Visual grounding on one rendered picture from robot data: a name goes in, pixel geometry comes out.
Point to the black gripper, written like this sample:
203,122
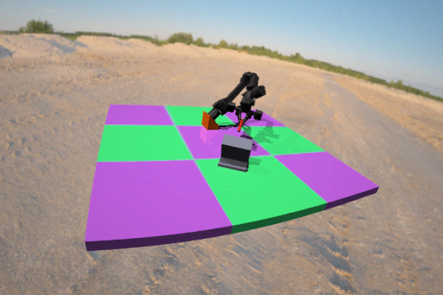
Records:
239,109

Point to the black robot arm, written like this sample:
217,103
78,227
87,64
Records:
249,80

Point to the grey sloped panel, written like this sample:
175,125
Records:
235,152

